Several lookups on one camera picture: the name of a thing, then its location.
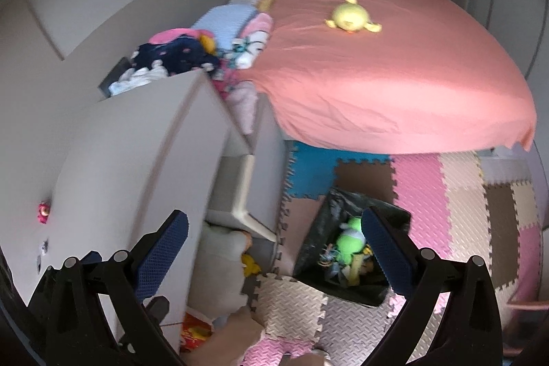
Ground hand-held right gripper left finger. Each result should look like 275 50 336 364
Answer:
27 209 190 366

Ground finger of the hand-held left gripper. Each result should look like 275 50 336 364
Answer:
146 296 171 326

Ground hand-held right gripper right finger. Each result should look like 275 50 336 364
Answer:
361 205 503 366

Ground black trash bin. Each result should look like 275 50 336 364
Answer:
292 188 412 307

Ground red snack bag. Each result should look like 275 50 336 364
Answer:
179 305 215 353

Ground green plush toy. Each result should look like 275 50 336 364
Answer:
334 215 369 264

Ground small yellow toy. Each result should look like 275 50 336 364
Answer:
241 253 262 278

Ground foam puzzle floor mats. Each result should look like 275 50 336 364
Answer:
240 141 546 366

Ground bed with pink sheet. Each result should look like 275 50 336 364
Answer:
250 0 539 155

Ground dark box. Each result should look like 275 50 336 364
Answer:
97 57 135 101

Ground navy floral garment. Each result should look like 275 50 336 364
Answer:
130 37 222 75

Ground pink printed cloth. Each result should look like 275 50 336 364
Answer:
231 12 276 69

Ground light blue blanket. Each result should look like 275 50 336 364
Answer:
190 3 259 50

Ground yellow plush toy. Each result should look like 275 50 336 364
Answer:
323 0 383 35

